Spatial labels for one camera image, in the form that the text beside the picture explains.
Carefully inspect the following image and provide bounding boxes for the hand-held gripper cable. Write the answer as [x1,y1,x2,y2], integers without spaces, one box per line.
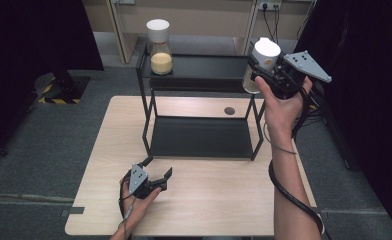
[267,87,326,236]
[117,173,135,240]

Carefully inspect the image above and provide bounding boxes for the person's left hand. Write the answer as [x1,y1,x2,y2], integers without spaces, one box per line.
[118,176,163,229]

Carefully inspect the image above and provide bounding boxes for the right hand-held gripper cable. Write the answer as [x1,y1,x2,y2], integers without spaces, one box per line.
[267,87,326,236]

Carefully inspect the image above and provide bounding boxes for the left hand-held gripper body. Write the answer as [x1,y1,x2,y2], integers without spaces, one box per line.
[129,163,168,200]

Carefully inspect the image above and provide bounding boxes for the left hand-held gripper cable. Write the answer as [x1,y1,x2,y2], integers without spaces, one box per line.
[117,173,135,240]

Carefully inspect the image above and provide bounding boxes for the person's right hand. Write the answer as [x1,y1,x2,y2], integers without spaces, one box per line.
[254,75,313,139]

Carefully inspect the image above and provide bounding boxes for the black metal two-tier rack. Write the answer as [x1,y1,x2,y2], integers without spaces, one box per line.
[135,43,281,162]

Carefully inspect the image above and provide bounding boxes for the white-lidded jar with spout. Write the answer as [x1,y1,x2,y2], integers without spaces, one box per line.
[242,37,282,94]

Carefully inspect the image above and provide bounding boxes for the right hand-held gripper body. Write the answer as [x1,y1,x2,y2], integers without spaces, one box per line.
[267,50,333,100]

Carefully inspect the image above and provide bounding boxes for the glass jar of yellow grains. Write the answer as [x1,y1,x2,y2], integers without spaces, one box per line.
[146,18,174,76]

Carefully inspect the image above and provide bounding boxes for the white power strip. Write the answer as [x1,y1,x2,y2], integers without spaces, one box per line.
[257,0,283,11]

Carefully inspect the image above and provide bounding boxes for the black curtain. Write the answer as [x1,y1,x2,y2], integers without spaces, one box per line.
[0,0,104,161]
[285,0,392,239]

